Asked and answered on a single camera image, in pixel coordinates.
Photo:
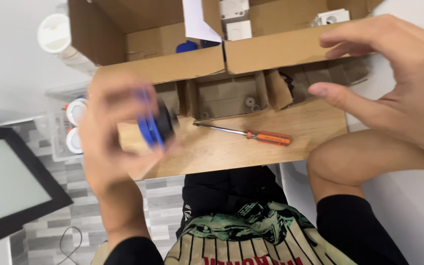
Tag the person's right hand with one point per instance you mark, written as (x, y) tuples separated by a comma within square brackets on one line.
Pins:
[(410, 84)]

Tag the person's left hand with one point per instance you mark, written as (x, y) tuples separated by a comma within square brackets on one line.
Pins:
[(105, 147)]

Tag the person's left fingers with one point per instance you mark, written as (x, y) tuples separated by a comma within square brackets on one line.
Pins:
[(125, 90)]

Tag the blue and black round plug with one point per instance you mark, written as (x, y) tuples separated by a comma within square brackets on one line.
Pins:
[(156, 128)]

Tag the large brown cardboard box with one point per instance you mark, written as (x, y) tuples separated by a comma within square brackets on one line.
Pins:
[(182, 66)]

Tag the clear plastic storage container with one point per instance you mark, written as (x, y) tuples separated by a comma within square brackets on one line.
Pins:
[(57, 121)]

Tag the blue plug part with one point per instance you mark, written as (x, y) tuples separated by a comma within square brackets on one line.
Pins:
[(187, 47)]

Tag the white plastic pipe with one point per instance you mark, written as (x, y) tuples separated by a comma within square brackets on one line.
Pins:
[(55, 35)]

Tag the black plug part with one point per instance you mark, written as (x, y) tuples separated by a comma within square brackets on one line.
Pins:
[(209, 43)]

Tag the white paper sheet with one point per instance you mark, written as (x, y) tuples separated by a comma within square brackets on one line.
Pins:
[(197, 20)]

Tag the black shorts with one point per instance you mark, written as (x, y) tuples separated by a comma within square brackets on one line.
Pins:
[(230, 187)]

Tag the black framed monitor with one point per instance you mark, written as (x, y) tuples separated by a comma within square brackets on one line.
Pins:
[(9, 180)]

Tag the black left sleeve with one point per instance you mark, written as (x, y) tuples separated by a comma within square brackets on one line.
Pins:
[(134, 252)]

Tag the black sleeve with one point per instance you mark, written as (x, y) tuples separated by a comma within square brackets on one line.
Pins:
[(134, 252), (355, 232)]

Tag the striped printed jersey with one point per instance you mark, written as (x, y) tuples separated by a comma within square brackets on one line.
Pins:
[(256, 239)]

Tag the black right sleeve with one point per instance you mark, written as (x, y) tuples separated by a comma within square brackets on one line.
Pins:
[(355, 232)]

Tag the white square wall socket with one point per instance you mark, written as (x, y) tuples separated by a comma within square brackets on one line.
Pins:
[(238, 30), (331, 17), (233, 7)]

